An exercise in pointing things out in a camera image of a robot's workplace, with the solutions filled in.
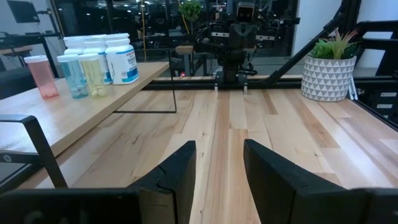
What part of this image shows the blue pill vial white cap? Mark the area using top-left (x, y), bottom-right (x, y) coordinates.
top-left (57, 54), bottom-right (90, 100)

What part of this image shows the white supplement bottle blue label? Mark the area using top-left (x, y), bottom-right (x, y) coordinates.
top-left (63, 35), bottom-right (86, 57)
top-left (83, 37), bottom-right (113, 85)
top-left (104, 32), bottom-right (140, 86)

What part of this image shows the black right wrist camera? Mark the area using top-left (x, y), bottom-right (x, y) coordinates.
top-left (235, 1), bottom-right (257, 23)

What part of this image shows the black aluminium rig frame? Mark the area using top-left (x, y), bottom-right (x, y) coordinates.
top-left (354, 0), bottom-right (398, 131)
top-left (146, 0), bottom-right (363, 91)

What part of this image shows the black background desk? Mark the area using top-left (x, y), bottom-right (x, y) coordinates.
top-left (0, 30), bottom-right (60, 78)

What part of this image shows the small green background plant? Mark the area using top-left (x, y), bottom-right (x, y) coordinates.
top-left (178, 0), bottom-right (202, 34)

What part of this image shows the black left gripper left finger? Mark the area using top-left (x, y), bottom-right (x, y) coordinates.
top-left (127, 140), bottom-right (197, 224)

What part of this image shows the yellow pill vial white cap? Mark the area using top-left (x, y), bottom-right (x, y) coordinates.
top-left (78, 53), bottom-right (107, 99)

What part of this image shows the dark office chair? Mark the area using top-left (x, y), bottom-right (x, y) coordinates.
top-left (0, 67), bottom-right (37, 100)

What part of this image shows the black wall-mounted monitor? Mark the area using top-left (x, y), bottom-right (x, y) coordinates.
top-left (6, 0), bottom-right (40, 24)

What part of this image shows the succulent in triangle-patterned pot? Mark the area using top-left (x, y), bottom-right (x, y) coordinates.
top-left (300, 27), bottom-right (358, 103)

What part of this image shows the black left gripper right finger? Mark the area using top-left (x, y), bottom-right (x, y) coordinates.
top-left (243, 139), bottom-right (312, 224)

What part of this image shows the pink pill vial white cap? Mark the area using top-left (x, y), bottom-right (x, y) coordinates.
top-left (24, 55), bottom-right (60, 100)

